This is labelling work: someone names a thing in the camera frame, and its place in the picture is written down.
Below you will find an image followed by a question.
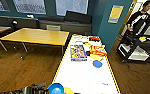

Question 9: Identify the white flat box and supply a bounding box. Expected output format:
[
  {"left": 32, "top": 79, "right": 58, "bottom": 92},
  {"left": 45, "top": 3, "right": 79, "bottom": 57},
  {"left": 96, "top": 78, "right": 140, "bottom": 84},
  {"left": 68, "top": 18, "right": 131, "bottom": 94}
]
[{"left": 73, "top": 34, "right": 89, "bottom": 44}]

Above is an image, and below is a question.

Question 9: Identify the yellow round object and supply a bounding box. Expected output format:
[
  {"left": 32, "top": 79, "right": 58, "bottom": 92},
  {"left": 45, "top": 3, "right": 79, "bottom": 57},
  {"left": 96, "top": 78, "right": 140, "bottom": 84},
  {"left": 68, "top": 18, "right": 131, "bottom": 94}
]
[{"left": 138, "top": 36, "right": 148, "bottom": 42}]

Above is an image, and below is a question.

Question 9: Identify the dark grey sofa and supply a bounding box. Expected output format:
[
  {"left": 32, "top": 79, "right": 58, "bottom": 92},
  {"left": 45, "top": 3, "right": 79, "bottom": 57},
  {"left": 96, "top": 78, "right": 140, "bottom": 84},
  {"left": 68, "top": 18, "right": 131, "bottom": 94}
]
[{"left": 37, "top": 10, "right": 93, "bottom": 34}]

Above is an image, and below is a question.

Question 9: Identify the yellow air hockey table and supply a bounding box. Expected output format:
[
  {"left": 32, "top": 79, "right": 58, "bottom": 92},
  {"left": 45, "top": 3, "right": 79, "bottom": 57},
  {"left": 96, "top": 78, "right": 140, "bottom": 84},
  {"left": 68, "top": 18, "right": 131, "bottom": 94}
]
[{"left": 50, "top": 33, "right": 122, "bottom": 94}]

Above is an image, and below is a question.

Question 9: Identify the blue bowl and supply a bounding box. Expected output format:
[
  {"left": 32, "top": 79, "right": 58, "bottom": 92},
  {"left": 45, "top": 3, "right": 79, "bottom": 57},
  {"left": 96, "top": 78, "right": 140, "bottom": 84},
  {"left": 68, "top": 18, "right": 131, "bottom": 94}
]
[
  {"left": 47, "top": 82, "right": 66, "bottom": 94},
  {"left": 92, "top": 59, "right": 104, "bottom": 69}
]

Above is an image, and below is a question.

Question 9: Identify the red and black object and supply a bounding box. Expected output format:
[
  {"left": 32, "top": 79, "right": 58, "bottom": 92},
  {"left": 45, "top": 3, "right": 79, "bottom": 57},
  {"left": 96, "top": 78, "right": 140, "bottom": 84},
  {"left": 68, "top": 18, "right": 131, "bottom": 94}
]
[{"left": 88, "top": 35, "right": 102, "bottom": 42}]

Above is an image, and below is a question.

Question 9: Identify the white shallow bowl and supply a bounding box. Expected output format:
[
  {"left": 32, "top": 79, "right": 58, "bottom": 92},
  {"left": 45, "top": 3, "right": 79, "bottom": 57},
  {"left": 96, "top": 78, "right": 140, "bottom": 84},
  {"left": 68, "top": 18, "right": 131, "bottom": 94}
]
[{"left": 92, "top": 72, "right": 106, "bottom": 84}]

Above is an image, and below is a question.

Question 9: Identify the orange game box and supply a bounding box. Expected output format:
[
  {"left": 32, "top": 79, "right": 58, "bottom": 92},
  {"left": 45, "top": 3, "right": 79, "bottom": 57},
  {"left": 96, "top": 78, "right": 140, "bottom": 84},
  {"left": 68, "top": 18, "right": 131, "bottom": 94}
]
[{"left": 89, "top": 44, "right": 108, "bottom": 57}]

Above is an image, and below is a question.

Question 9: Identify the small black round object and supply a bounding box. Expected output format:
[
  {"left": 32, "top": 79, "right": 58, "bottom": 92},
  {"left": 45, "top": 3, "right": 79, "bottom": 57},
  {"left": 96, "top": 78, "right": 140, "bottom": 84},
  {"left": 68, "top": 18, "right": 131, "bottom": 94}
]
[{"left": 11, "top": 19, "right": 19, "bottom": 30}]

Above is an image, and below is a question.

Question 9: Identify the long dark grey bench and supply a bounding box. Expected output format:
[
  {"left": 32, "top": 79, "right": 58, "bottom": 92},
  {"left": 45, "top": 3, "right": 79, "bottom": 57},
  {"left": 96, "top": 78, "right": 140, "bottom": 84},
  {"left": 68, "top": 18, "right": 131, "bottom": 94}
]
[{"left": 0, "top": 13, "right": 39, "bottom": 29}]

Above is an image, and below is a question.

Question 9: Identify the yellow flat object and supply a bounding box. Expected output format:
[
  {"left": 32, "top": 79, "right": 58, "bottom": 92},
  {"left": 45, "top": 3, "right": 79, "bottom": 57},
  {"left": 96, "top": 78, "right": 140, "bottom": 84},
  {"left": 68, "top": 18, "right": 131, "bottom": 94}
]
[{"left": 90, "top": 54, "right": 104, "bottom": 61}]

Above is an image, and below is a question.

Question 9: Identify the yellow wall poster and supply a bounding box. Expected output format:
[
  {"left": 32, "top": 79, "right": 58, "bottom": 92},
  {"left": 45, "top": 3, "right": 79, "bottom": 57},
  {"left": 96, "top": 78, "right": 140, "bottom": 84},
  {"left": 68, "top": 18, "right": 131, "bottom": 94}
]
[{"left": 107, "top": 4, "right": 125, "bottom": 24}]

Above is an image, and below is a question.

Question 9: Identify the light grey chair back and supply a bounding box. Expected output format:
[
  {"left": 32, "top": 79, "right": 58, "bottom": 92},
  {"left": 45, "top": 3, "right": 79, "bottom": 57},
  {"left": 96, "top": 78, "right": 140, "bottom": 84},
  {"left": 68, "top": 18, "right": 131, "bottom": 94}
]
[{"left": 45, "top": 24, "right": 62, "bottom": 32}]

